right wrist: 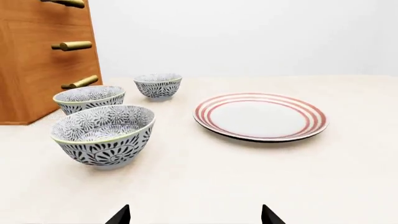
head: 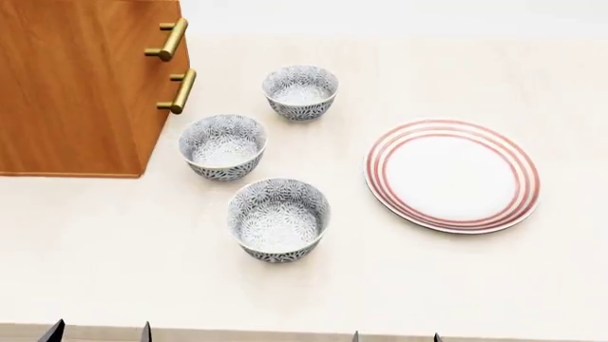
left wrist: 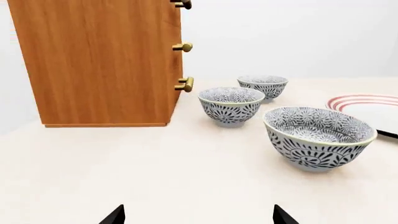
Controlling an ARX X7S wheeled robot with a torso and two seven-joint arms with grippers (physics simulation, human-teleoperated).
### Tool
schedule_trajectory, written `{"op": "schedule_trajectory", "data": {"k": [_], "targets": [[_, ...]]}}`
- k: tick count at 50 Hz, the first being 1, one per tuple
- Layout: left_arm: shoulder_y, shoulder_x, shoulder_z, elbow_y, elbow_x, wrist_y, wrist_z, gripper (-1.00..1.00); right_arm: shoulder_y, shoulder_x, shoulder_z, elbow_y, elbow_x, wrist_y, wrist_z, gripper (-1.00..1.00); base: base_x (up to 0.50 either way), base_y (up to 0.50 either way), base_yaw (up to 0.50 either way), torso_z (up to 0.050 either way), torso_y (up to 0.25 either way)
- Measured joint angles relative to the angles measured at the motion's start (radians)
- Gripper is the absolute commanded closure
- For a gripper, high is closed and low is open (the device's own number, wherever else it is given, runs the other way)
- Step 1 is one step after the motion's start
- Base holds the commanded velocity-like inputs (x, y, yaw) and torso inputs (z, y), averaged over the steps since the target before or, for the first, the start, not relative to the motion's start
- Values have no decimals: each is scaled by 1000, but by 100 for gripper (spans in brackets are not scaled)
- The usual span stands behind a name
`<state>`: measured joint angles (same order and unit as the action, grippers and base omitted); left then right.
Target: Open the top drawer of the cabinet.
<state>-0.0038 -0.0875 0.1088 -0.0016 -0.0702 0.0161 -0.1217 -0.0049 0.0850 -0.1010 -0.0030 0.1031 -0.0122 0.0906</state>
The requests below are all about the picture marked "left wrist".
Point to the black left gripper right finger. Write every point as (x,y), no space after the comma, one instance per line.
(281,217)

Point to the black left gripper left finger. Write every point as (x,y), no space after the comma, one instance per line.
(116,217)

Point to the brown wooden cabinet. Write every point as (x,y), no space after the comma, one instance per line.
(99,63)

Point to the blue patterned ceramic bowl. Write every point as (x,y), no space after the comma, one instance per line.
(230,107)
(264,87)
(318,140)

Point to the white plate with red rings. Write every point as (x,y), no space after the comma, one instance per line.
(370,112)

